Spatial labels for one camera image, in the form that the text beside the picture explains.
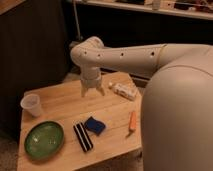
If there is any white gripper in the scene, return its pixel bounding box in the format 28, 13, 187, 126
81, 67, 105, 97

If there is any wooden table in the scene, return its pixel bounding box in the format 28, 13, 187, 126
17, 81, 142, 171

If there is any orange carrot toy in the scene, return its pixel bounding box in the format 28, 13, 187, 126
126, 111, 137, 138

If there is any white wall shelf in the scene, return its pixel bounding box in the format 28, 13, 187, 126
66, 0, 213, 22

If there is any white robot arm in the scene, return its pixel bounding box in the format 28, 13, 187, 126
70, 36, 213, 171

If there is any clear plastic cup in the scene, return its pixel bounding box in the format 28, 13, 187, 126
20, 94, 43, 117

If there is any blue sponge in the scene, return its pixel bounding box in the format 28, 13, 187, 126
84, 117, 106, 135

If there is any green glass bowl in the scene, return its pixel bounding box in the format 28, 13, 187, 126
24, 121, 64, 160

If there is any black white striped block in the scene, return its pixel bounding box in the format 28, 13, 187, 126
73, 122, 93, 152

